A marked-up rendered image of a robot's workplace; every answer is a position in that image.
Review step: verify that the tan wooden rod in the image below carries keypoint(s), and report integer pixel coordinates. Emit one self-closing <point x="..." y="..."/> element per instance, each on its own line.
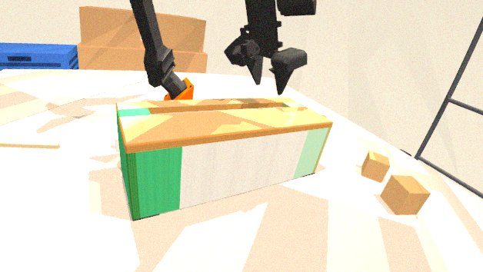
<point x="28" y="145"/>

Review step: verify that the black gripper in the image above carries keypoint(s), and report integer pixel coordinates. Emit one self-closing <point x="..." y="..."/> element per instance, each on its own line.
<point x="283" y="62"/>

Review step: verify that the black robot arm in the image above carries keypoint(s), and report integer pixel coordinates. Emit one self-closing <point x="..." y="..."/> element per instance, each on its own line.
<point x="159" y="60"/>

